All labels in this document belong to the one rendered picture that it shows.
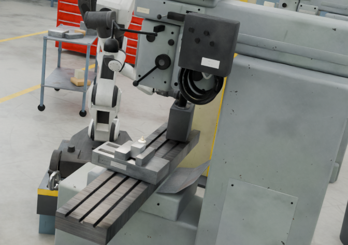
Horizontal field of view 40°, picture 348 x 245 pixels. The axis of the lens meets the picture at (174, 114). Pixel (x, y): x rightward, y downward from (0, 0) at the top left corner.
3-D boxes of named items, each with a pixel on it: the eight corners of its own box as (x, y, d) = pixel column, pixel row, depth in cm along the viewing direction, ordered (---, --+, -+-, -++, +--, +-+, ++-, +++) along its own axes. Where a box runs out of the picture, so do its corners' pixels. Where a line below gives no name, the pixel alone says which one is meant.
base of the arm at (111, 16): (85, 34, 264) (82, 15, 258) (93, 25, 275) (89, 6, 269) (112, 34, 261) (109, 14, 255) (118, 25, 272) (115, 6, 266)
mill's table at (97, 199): (54, 228, 193) (55, 211, 190) (164, 132, 304) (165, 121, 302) (104, 246, 186) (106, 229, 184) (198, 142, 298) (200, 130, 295)
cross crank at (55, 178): (41, 191, 270) (42, 173, 266) (53, 183, 280) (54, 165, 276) (66, 200, 265) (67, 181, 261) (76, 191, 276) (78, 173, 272)
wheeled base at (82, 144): (71, 141, 367) (74, 100, 356) (138, 149, 370) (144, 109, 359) (53, 181, 307) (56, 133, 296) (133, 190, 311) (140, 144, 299)
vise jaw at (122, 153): (113, 157, 227) (114, 149, 225) (128, 147, 240) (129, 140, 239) (125, 161, 225) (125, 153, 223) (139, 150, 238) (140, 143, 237)
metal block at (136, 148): (129, 156, 229) (130, 145, 227) (134, 152, 234) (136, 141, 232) (139, 159, 227) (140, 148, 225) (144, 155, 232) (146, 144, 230)
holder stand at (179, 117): (165, 138, 276) (170, 105, 269) (172, 125, 296) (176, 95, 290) (185, 142, 274) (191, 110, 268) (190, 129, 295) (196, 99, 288)
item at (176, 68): (169, 88, 218) (177, 32, 209) (185, 77, 240) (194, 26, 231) (208, 98, 213) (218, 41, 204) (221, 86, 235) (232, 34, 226)
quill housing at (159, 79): (132, 84, 226) (140, 17, 215) (148, 75, 245) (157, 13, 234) (169, 94, 221) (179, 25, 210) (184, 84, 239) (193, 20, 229)
